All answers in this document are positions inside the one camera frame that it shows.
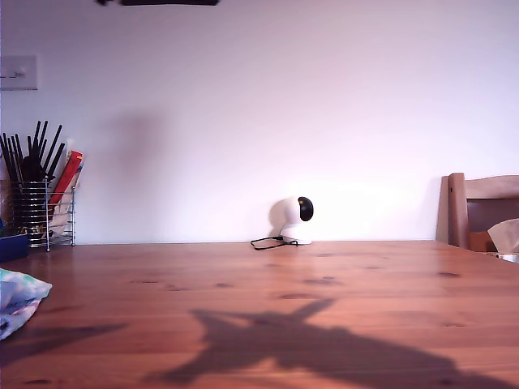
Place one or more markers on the tie-dye sock with black lettering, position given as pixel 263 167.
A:
pixel 20 296

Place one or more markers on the red paper packet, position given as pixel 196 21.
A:
pixel 68 170

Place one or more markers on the wooden chair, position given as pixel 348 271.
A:
pixel 458 202

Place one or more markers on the white paper packet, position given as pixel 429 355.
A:
pixel 61 215

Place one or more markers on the black chopstick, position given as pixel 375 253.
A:
pixel 57 160
pixel 6 156
pixel 35 135
pixel 18 148
pixel 53 146
pixel 10 154
pixel 42 138

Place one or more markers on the black plastic spoon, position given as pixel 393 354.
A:
pixel 29 167

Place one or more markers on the beige paper sheet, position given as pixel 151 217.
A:
pixel 504 235

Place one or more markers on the blue plastic container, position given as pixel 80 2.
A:
pixel 12 248

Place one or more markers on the white paper item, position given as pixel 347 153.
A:
pixel 510 257

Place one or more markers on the white round security camera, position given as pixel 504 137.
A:
pixel 290 211

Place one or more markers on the white light switch plate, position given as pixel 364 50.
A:
pixel 18 73

